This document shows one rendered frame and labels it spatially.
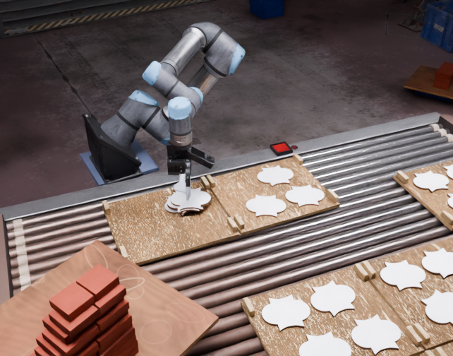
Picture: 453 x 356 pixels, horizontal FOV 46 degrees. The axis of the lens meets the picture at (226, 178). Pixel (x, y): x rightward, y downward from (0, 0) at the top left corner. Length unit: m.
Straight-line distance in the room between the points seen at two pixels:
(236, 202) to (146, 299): 0.63
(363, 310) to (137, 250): 0.76
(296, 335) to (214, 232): 0.51
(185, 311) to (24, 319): 0.44
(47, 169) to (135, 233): 2.18
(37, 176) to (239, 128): 1.57
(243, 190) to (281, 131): 2.25
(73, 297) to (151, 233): 0.73
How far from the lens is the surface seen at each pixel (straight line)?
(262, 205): 2.02
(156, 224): 1.96
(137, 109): 2.29
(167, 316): 1.52
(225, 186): 2.12
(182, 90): 1.85
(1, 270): 1.90
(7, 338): 1.58
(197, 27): 2.12
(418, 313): 1.75
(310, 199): 2.06
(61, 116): 4.70
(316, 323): 1.65
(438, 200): 2.20
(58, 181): 3.91
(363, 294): 1.76
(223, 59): 2.15
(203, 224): 1.94
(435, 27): 6.23
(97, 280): 1.26
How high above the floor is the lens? 2.20
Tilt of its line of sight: 36 degrees down
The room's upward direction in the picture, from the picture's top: straight up
